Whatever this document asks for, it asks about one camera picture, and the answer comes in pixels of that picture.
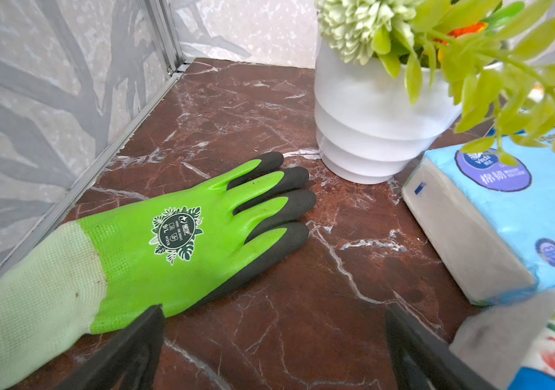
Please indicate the light blue Vinda tissue pack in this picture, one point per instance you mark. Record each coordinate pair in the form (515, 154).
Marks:
(492, 225)

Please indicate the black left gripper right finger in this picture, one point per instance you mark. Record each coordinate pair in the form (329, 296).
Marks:
(422, 361)

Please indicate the green black work glove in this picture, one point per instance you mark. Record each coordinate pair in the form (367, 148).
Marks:
(178, 251)

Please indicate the artificial green flower plant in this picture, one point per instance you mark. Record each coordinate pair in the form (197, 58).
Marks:
(484, 50)

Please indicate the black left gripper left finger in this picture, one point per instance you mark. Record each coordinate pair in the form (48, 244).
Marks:
(128, 361)

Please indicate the white ribbed flower pot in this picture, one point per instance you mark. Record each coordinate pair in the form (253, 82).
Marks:
(367, 130)

